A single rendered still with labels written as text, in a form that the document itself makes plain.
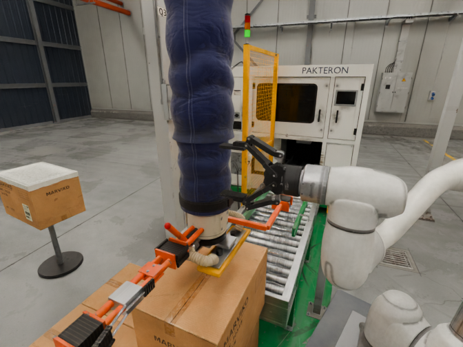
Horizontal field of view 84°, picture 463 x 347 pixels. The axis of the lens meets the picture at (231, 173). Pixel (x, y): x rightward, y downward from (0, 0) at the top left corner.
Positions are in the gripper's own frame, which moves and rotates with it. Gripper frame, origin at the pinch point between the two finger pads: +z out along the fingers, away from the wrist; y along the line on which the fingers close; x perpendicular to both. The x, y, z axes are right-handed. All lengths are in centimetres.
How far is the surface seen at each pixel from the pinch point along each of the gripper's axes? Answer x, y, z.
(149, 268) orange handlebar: -9.1, 33.5, 22.6
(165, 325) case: -3, 65, 25
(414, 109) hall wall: 959, 72, -218
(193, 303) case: 8, 63, 19
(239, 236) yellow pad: 35, 45, 10
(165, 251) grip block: -1.8, 32.0, 22.1
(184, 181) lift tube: 17.6, 14.0, 25.7
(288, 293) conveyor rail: 65, 98, -10
